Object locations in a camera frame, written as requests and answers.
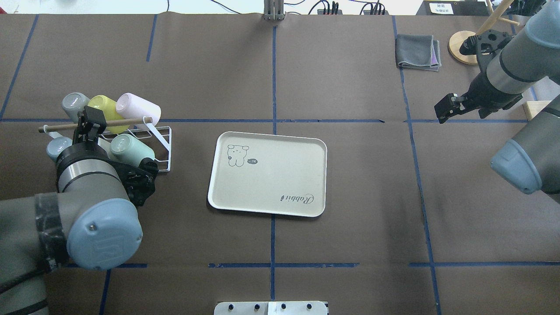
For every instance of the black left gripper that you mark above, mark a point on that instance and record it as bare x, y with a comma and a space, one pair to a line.
80, 153

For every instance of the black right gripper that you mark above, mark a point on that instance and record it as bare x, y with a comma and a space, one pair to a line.
487, 94

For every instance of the green cup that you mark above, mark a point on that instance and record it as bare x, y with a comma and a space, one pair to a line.
127, 149

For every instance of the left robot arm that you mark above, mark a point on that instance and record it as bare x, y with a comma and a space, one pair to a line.
91, 219

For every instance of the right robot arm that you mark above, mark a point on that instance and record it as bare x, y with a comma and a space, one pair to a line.
509, 66

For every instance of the yellow cup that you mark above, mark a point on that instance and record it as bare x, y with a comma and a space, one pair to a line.
108, 107

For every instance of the grey cup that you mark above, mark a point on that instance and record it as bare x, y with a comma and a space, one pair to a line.
73, 104

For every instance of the pink cup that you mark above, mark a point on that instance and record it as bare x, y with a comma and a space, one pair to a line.
131, 106

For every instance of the light blue cup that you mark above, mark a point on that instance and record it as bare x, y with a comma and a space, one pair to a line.
56, 146

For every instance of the cream rabbit print tray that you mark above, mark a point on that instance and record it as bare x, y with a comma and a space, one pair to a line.
271, 174

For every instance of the wooden stand with round base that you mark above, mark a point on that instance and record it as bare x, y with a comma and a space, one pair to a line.
458, 38

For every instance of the grey folded cloth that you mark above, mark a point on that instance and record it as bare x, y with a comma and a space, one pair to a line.
420, 52

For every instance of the wooden cutting board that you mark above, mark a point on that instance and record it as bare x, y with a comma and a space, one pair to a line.
533, 108

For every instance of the white wire cup rack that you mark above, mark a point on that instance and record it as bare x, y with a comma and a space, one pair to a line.
159, 139

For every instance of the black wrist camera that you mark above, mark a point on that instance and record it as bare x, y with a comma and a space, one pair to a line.
489, 42

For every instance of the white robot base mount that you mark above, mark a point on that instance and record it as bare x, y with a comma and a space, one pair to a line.
271, 308

